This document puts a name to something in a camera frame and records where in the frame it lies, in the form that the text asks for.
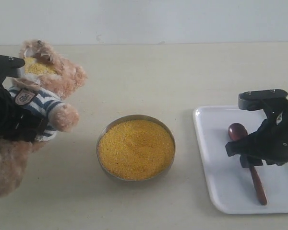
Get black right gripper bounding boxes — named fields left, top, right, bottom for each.
left=225, top=106, right=288, bottom=168

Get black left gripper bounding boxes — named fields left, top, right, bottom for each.
left=0, top=82, right=48, bottom=142

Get dark wooden spoon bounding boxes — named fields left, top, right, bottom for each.
left=228, top=123, right=268, bottom=206

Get teddy bear striped sweater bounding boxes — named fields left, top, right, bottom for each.
left=0, top=39, right=89, bottom=198

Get white rectangular tray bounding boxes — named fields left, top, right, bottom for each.
left=192, top=105, right=288, bottom=214

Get metal bowl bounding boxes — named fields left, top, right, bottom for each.
left=95, top=114, right=176, bottom=189

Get yellow millet grains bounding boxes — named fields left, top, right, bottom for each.
left=96, top=119, right=175, bottom=181

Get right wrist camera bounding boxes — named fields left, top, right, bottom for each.
left=238, top=89, right=288, bottom=112

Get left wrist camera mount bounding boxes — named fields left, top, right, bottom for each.
left=0, top=55, right=25, bottom=84

